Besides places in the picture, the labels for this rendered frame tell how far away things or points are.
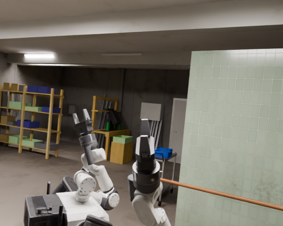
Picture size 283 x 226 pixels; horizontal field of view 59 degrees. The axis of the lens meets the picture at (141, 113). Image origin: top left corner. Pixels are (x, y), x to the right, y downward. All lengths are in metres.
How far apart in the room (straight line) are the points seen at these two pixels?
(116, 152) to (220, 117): 4.86
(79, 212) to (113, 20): 3.24
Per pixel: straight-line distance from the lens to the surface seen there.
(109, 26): 3.93
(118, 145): 7.60
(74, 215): 1.01
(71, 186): 1.27
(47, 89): 7.85
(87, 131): 1.35
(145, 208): 0.84
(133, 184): 0.86
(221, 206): 3.47
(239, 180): 3.34
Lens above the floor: 1.81
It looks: 2 degrees down
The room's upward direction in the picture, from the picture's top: 5 degrees clockwise
